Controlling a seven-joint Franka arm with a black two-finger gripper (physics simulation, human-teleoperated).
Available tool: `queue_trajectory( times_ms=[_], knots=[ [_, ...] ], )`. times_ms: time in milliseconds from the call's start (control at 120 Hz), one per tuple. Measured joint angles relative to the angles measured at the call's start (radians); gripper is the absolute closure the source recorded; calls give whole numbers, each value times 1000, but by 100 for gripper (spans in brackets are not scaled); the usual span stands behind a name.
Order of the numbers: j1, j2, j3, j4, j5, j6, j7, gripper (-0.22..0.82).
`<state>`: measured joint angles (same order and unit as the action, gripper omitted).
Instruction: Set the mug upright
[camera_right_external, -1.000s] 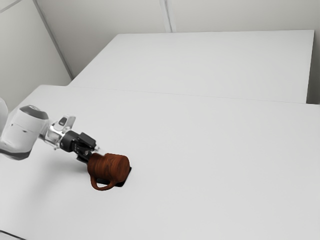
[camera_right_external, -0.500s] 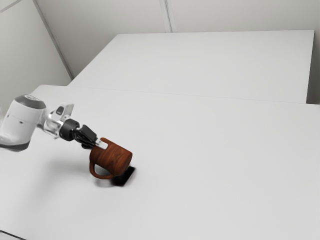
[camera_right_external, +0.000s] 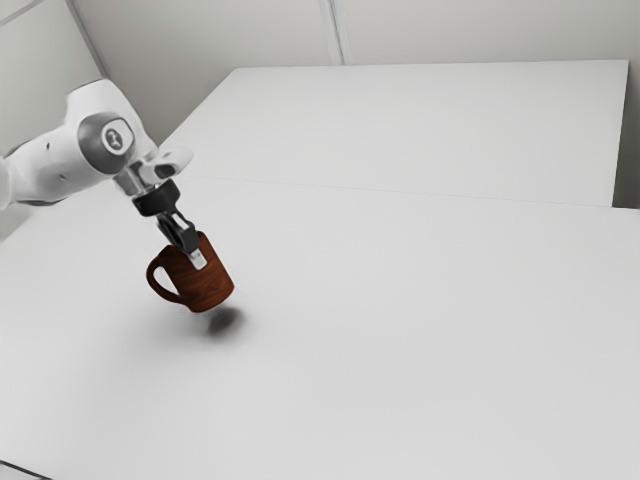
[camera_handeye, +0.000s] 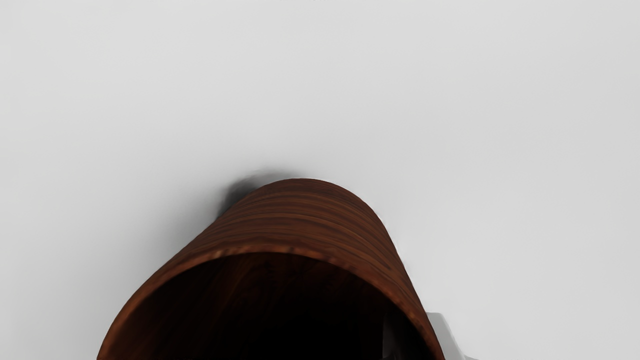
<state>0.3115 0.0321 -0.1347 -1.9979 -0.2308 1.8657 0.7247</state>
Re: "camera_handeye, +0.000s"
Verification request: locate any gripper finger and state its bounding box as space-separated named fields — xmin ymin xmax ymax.
xmin=425 ymin=312 xmax=479 ymax=360

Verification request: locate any brown wooden mug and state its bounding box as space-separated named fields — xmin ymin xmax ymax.
xmin=96 ymin=178 xmax=446 ymax=360

